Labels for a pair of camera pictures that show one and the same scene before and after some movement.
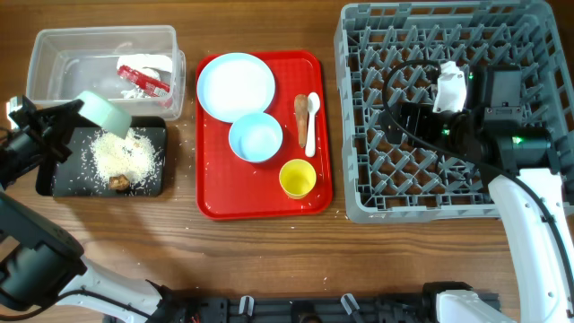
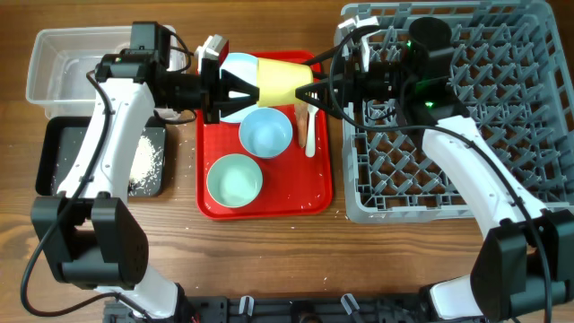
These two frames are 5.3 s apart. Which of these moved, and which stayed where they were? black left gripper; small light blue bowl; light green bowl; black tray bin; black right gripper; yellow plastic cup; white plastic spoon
Moved: light green bowl; small light blue bowl; black left gripper; yellow plastic cup; black right gripper
Stayed: white plastic spoon; black tray bin
